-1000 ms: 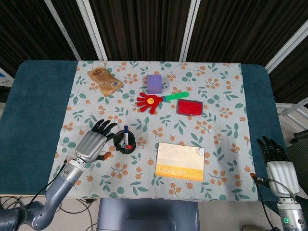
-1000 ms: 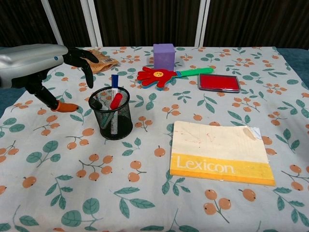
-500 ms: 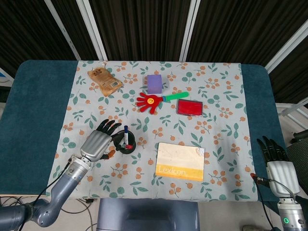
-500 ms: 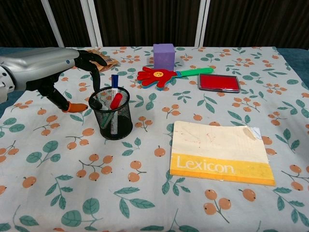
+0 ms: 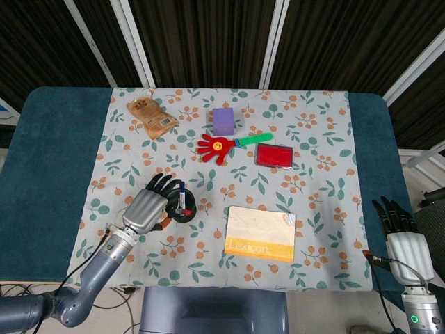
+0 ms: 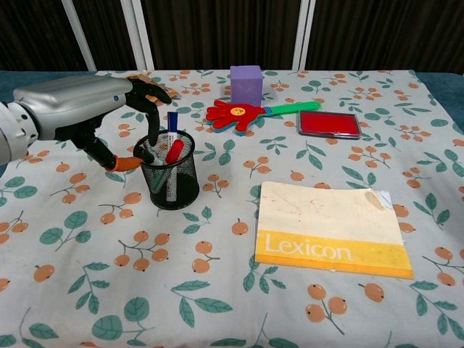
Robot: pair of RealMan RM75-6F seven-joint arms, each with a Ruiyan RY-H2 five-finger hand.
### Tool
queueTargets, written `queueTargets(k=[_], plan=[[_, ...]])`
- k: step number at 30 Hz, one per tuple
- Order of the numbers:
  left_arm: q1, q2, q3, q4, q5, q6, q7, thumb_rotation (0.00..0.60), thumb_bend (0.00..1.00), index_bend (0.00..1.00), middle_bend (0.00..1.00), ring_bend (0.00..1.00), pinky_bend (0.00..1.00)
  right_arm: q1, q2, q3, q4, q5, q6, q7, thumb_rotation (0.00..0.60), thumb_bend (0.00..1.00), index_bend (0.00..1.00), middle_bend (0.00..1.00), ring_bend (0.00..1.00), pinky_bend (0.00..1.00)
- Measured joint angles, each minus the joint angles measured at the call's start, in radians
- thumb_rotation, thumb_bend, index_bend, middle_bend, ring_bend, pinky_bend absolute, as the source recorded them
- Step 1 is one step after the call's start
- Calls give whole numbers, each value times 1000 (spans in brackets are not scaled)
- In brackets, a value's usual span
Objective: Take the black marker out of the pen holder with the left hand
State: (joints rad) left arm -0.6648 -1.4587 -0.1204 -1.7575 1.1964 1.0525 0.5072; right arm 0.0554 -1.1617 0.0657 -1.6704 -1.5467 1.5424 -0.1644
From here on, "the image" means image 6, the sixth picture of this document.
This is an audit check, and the floral print tablecloth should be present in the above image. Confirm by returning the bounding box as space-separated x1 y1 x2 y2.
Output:
0 68 464 348

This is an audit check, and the green item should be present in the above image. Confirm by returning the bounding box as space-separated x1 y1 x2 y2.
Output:
150 170 168 194

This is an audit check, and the black mesh pen cup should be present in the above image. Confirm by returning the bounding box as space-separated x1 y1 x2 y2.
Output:
132 130 201 210

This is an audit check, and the black capped white marker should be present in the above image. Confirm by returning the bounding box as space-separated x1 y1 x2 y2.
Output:
136 145 160 166

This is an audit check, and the teal table cover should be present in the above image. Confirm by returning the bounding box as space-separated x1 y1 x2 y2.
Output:
0 68 464 175

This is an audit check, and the red ink pad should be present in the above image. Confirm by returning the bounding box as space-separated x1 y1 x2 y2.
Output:
297 109 362 141

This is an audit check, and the yellow Lexicon book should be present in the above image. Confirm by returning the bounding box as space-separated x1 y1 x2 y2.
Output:
254 181 415 281

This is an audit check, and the red capped marker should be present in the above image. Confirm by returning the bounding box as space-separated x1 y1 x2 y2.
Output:
165 139 186 202

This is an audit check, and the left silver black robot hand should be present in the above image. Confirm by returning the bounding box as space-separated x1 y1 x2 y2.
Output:
13 75 173 173

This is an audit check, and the blue capped marker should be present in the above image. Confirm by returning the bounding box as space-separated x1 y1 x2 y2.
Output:
165 111 181 146

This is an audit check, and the white frame post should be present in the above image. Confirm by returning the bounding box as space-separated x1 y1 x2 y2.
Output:
60 0 97 72
120 0 156 71
291 0 317 71

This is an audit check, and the red hand clapper toy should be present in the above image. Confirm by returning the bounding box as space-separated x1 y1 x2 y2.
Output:
204 99 323 138

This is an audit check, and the brown snack pouch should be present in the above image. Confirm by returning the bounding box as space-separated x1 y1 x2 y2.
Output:
123 71 181 104

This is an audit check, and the purple foam cube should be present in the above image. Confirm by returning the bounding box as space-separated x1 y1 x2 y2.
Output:
230 65 263 107

